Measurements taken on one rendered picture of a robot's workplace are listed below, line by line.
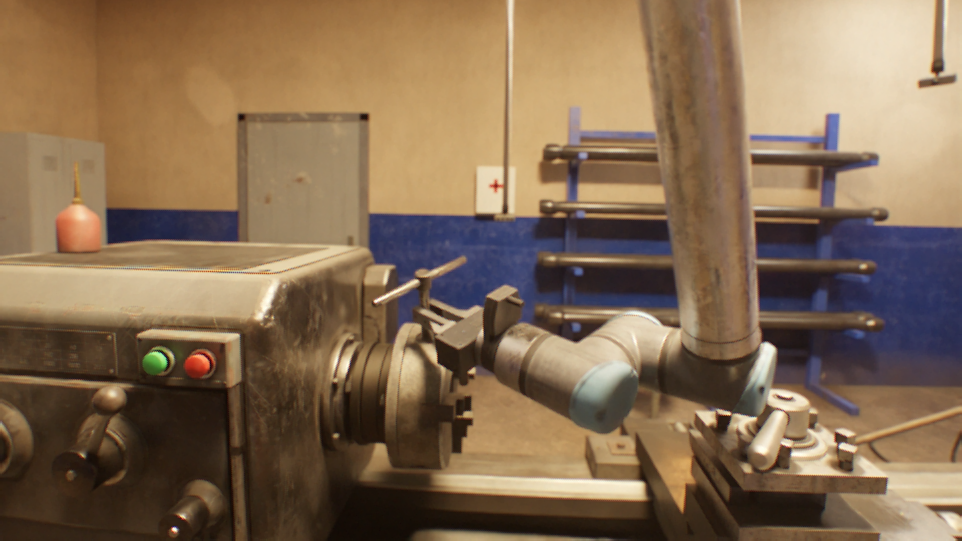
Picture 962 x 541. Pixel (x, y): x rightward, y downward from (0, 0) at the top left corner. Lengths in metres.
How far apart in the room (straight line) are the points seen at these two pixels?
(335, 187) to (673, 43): 3.70
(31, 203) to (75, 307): 3.31
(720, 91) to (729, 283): 0.20
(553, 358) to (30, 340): 0.70
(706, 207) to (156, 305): 0.68
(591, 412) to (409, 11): 3.85
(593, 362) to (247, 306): 0.44
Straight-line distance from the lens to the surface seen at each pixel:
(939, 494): 1.46
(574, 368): 0.59
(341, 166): 4.02
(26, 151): 4.12
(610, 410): 0.60
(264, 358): 0.67
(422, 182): 3.89
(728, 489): 0.73
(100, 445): 0.76
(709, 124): 0.48
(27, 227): 4.13
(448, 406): 0.76
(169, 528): 0.74
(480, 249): 3.84
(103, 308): 0.79
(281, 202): 4.21
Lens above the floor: 1.44
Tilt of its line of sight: 4 degrees down
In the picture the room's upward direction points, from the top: 1 degrees clockwise
